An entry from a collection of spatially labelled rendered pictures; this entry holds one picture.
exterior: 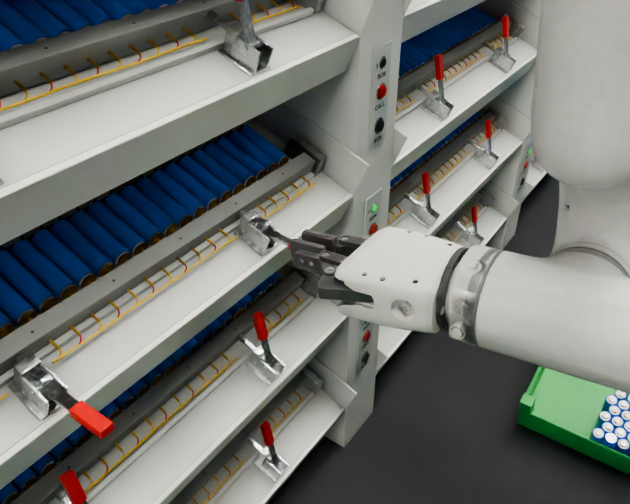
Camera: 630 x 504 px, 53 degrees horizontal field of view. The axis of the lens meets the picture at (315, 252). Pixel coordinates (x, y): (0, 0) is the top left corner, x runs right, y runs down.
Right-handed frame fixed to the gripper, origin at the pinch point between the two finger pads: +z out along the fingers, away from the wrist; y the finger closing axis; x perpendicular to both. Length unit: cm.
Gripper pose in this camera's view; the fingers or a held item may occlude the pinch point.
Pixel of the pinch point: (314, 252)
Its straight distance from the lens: 63.2
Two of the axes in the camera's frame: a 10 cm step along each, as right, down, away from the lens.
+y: 5.7, -4.7, 6.8
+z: -8.1, -2.2, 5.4
